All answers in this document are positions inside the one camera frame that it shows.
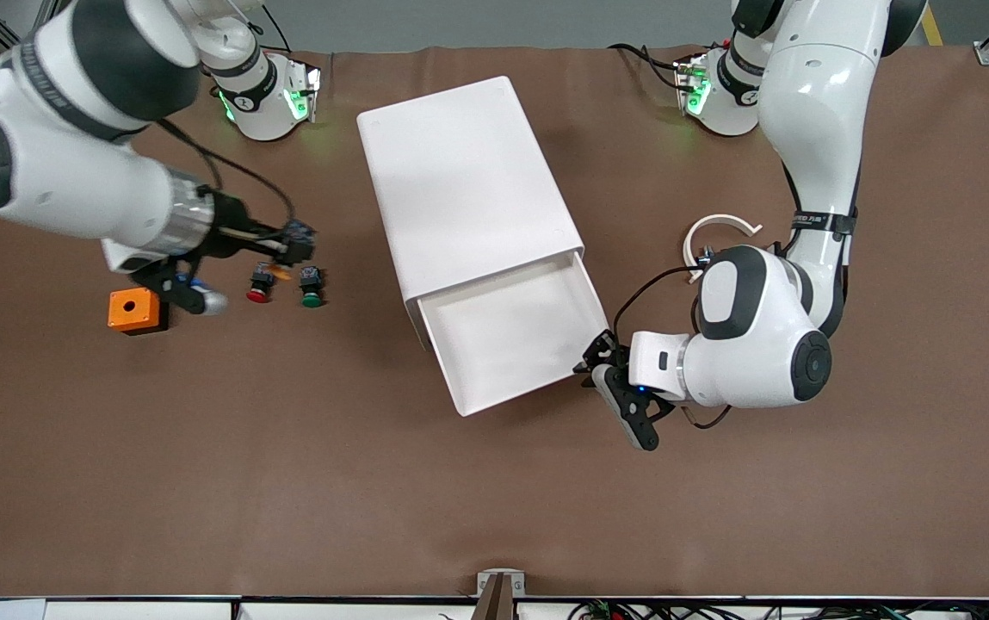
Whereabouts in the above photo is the brown table mat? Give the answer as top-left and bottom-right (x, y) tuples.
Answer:
(0, 45), (989, 599)

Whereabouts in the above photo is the orange button box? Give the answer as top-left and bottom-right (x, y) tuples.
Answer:
(107, 288), (170, 335)

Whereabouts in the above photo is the white drawer cabinet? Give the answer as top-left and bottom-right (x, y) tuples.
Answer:
(356, 76), (587, 347)

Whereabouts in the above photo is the yellow push button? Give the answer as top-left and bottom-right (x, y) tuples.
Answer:
(270, 220), (318, 282)

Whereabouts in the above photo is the white drawer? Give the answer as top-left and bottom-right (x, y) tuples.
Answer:
(415, 252), (612, 418)

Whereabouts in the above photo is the grey metal bracket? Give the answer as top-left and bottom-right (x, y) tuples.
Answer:
(475, 569), (527, 598)

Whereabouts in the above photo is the brown camera pole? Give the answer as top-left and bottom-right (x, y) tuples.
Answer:
(470, 575), (519, 620)

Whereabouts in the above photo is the white C-shaped ring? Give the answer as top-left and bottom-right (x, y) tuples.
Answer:
(683, 214), (763, 283)

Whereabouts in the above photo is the red push button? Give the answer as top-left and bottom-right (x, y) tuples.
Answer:
(245, 263), (278, 304)

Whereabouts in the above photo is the metal base connector plate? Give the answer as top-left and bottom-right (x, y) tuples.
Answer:
(287, 62), (323, 123)
(675, 53), (710, 115)

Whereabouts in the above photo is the black base cable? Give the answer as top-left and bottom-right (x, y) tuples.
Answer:
(608, 41), (686, 89)

